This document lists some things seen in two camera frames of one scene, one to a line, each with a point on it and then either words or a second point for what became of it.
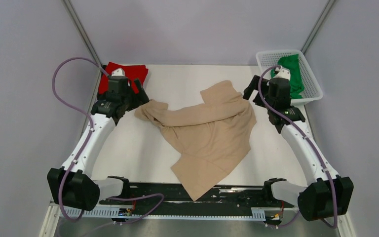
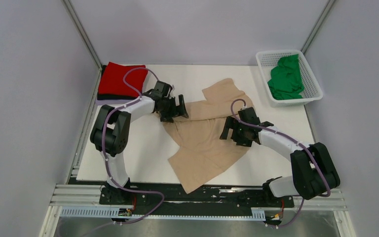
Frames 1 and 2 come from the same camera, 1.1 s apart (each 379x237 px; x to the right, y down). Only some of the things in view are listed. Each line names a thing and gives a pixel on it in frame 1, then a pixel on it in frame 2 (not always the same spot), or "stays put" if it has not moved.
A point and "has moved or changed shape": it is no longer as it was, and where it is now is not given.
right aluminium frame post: x=317 y=25 stays put
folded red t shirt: x=132 y=72 stays put
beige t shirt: x=213 y=135 has moved or changed shape
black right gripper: x=253 y=85 -> x=231 y=123
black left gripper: x=141 y=98 -> x=175 y=111
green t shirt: x=292 y=63 stays put
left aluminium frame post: x=80 y=30 stays put
